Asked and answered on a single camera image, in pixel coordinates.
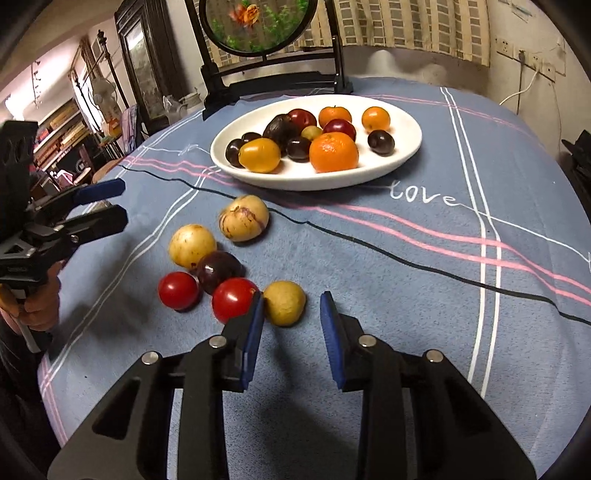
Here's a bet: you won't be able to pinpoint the dark wooden painted cabinet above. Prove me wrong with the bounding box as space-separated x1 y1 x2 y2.
115 0 190 134

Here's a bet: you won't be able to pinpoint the clear plastic bag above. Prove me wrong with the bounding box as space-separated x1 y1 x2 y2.
163 95 183 125

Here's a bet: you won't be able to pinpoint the beige checked curtain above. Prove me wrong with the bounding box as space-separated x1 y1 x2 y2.
295 0 492 68

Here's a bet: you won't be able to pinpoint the black hat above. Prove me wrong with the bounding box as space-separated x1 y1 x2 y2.
561 129 591 176

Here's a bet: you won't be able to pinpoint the person's left hand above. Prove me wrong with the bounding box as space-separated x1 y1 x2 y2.
18 261 62 332

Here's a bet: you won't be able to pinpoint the beige striped round fruit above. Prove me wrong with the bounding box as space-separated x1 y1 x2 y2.
219 195 270 241

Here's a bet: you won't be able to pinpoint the white power cable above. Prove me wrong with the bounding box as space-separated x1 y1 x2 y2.
499 69 541 104

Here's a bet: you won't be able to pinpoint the white standing fan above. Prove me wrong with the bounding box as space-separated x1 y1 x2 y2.
92 76 118 134

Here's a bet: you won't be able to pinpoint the wooden wall shelves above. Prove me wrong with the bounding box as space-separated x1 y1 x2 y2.
32 97 93 169

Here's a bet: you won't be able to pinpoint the pale yellow round fruit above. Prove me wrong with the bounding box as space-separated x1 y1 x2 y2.
168 224 218 270

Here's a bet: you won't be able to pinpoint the white kettle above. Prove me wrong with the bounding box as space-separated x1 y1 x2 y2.
179 91 204 114

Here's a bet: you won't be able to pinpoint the yellow-orange citrus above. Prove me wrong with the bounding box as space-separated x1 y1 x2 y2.
238 137 282 174

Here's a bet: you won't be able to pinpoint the large orange mandarin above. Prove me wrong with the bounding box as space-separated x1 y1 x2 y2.
319 106 352 126
309 132 359 174

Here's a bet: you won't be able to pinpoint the white oval plate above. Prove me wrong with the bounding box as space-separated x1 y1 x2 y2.
210 95 423 192

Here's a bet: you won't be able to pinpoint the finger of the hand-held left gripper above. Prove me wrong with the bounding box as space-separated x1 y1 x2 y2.
32 205 129 254
28 179 126 217

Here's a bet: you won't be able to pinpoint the red tomato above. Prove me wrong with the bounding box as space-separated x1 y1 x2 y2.
212 277 260 325
158 271 201 310

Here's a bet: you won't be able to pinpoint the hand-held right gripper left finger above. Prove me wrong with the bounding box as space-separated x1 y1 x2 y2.
46 291 266 480

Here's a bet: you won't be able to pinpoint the round goldfish table screen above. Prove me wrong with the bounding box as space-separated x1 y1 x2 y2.
185 0 354 121

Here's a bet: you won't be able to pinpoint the small orange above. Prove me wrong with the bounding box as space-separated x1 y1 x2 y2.
361 106 391 132

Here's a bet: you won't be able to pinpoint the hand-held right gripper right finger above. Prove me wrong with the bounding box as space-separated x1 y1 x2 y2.
320 291 539 480

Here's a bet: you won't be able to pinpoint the dark wooden coat stand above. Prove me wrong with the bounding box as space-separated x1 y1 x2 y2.
96 30 130 112

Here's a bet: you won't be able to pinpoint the dark brown avocado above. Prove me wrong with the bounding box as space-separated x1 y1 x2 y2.
263 114 303 151

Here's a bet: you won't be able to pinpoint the red plum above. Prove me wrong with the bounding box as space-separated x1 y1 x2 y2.
322 119 357 141
288 109 317 130

